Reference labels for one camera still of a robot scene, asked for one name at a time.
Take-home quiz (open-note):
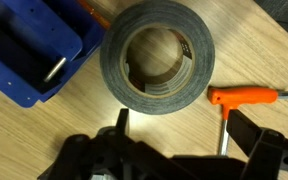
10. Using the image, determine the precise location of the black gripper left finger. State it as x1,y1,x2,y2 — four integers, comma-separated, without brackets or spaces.
38,108,198,180

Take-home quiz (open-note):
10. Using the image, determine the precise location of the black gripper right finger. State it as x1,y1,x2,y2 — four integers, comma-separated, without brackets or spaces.
227,109,288,180

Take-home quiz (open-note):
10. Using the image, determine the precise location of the grey masking tape roll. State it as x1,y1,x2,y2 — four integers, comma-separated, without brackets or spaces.
99,0,216,116

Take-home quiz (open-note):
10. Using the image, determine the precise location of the blue hex key holder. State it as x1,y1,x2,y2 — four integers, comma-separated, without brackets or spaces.
0,0,106,109

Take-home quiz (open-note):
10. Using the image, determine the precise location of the orange T-handle hex key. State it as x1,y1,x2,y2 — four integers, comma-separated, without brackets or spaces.
207,85,288,157

